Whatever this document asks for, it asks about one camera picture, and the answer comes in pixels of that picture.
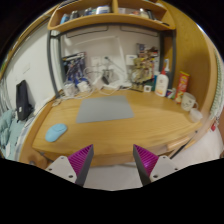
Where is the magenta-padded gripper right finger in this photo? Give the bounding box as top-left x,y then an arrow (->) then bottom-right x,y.
132,143 -> 180,186

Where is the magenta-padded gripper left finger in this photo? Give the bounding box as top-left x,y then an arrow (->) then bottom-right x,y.
45,143 -> 95,187

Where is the light blue computer mouse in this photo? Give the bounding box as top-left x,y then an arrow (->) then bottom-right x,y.
44,123 -> 69,143

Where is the grey rectangular mouse pad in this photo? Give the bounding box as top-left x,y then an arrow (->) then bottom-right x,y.
75,95 -> 135,124

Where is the small white cup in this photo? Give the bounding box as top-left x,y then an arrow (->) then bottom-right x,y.
189,107 -> 204,122

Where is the white mug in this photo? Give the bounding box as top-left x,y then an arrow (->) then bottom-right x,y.
180,92 -> 200,112

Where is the teal pillow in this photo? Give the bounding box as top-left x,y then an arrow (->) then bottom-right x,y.
0,109 -> 14,148

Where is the clear dome-shaped gadget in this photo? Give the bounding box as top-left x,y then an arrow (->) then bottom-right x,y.
63,81 -> 78,98

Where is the black backpack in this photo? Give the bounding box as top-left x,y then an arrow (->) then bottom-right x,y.
15,79 -> 34,122

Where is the white charger block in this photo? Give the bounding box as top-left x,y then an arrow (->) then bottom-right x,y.
77,80 -> 92,93

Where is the white bottle with red cap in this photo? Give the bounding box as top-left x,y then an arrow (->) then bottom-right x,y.
154,66 -> 170,98

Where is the red and yellow snack can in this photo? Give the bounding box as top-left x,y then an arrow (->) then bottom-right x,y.
174,70 -> 191,104

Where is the white power strip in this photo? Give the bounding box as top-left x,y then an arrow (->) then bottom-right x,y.
99,81 -> 133,91

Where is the brown tree creature figurine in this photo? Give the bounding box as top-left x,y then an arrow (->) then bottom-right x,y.
130,56 -> 155,92

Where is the robot model kit box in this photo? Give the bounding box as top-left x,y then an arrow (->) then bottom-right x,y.
61,51 -> 88,86

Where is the silver metal cup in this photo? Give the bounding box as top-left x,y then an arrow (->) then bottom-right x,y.
102,69 -> 114,84

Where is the colourful printed box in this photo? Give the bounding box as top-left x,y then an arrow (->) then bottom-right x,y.
136,43 -> 160,78

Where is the wooden shelf unit with items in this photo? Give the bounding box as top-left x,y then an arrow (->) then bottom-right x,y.
47,0 -> 177,33

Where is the grey metal shelf frame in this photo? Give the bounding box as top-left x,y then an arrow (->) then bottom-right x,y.
46,29 -> 178,99

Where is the white wall socket plate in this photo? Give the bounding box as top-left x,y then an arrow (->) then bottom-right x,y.
90,56 -> 103,69

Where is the white wall-mounted box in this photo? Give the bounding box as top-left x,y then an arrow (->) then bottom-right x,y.
125,54 -> 138,67

